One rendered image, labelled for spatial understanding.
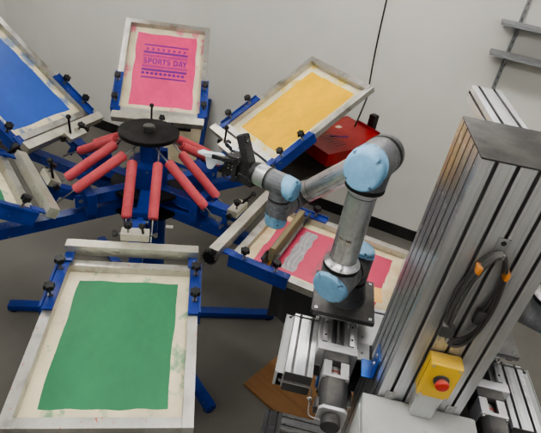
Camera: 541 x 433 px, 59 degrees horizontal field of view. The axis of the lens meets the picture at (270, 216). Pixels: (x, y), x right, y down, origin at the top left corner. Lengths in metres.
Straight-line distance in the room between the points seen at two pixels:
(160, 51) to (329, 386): 2.68
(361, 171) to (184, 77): 2.33
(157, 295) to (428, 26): 2.82
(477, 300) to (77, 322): 1.42
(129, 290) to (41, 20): 4.17
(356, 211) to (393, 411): 0.59
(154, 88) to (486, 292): 2.63
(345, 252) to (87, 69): 4.49
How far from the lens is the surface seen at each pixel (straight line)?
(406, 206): 4.44
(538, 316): 1.77
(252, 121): 3.15
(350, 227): 1.41
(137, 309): 2.05
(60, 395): 1.82
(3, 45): 3.42
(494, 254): 1.21
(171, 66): 3.52
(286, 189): 1.49
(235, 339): 3.24
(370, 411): 1.52
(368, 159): 1.29
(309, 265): 2.37
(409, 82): 4.07
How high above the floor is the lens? 2.41
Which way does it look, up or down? 33 degrees down
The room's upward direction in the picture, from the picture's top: 10 degrees clockwise
